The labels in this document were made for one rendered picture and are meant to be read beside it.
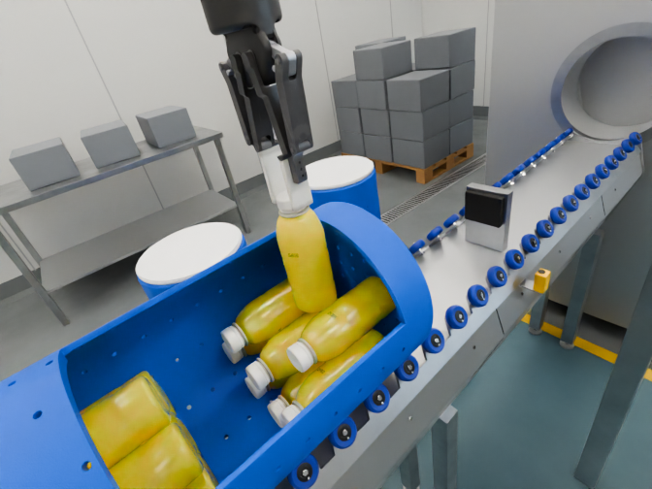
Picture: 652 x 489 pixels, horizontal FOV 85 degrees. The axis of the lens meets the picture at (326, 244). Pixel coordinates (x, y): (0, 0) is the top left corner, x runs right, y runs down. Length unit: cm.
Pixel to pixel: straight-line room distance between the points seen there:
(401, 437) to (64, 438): 48
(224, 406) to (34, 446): 32
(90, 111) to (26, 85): 41
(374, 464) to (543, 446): 114
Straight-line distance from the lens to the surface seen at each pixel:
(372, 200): 122
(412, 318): 51
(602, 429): 144
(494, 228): 94
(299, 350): 50
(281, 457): 45
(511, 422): 176
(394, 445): 69
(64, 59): 368
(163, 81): 380
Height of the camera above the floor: 147
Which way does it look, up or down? 31 degrees down
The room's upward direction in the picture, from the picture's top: 12 degrees counter-clockwise
